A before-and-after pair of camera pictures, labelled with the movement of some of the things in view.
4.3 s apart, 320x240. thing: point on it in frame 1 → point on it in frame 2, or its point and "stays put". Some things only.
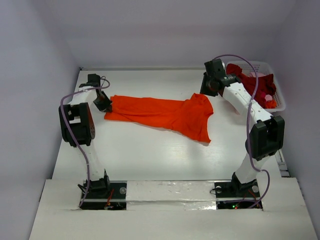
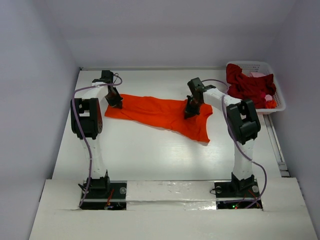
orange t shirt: x=184 y=118 stays put
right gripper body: x=206 y=85 → x=191 y=108
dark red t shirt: x=266 y=86 stays put
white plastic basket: x=266 y=68 stays put
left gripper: x=107 y=107 → x=117 y=103
